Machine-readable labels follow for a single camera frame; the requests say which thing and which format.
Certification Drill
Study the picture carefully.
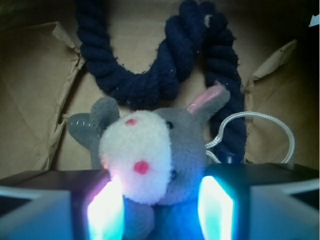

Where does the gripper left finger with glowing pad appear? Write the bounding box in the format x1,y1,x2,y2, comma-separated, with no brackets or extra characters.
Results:
0,170,124,240

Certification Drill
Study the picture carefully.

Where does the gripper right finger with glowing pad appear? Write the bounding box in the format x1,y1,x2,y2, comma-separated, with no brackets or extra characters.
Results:
198,163,320,240

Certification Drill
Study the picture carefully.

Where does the gray plush donkey toy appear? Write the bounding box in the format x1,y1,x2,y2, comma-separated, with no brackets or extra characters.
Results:
67,84,296,240

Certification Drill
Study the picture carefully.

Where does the crumpled brown paper bag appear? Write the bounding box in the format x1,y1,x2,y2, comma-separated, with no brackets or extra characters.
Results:
0,0,320,178

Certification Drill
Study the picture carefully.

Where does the dark navy twisted rope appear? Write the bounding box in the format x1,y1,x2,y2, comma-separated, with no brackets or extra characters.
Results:
75,0,248,165

